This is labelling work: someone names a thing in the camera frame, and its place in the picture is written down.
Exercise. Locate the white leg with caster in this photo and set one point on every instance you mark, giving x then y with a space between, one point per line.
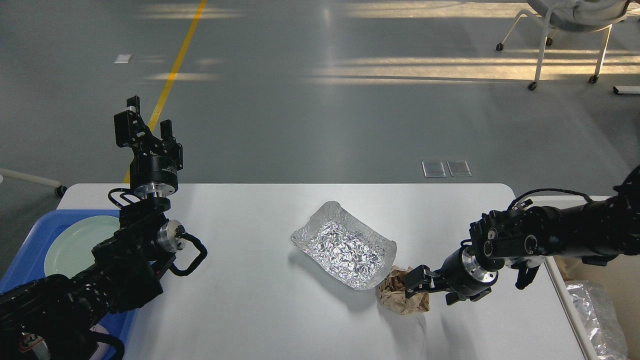
59 188

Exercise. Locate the white paper on floor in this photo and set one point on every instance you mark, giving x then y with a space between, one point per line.
122 59

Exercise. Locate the light green plate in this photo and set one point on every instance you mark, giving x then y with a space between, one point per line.
71 251

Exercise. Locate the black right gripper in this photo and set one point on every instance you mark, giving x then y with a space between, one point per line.
461 275

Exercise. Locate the white chair on casters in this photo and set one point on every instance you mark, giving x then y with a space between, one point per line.
578 16

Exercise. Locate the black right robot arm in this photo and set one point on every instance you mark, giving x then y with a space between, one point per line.
523 235

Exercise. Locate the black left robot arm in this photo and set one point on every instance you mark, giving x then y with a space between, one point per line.
53 318

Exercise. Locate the pink mug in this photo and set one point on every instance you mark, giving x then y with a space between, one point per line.
102 348

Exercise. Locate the white bar on floor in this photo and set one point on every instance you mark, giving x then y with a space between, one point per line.
626 89

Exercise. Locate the white plastic bin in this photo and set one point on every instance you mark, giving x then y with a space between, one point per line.
620 279

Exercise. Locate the brown paper ball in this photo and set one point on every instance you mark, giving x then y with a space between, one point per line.
391 294

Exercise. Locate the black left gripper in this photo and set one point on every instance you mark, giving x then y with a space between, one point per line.
151 174

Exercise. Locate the foil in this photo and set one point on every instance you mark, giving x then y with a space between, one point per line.
599 318

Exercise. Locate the aluminium foil tray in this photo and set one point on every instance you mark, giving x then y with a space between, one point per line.
346 248

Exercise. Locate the blue plastic tray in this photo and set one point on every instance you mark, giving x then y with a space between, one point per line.
28 264

